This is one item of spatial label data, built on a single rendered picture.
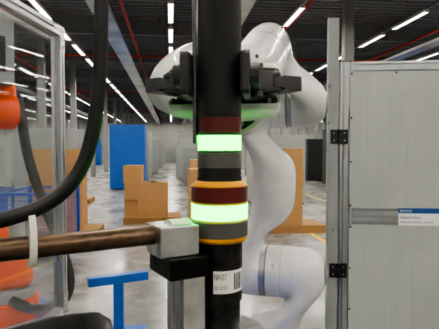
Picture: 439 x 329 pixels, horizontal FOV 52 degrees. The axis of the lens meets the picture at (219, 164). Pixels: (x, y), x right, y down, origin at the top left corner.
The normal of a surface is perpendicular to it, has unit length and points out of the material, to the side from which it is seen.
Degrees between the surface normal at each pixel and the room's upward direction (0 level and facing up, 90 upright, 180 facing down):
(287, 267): 63
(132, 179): 90
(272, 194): 96
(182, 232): 90
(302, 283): 85
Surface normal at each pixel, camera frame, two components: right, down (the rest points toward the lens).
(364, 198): -0.08, 0.04
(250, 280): -0.24, 0.22
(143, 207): 0.14, 0.04
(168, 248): 0.50, 0.03
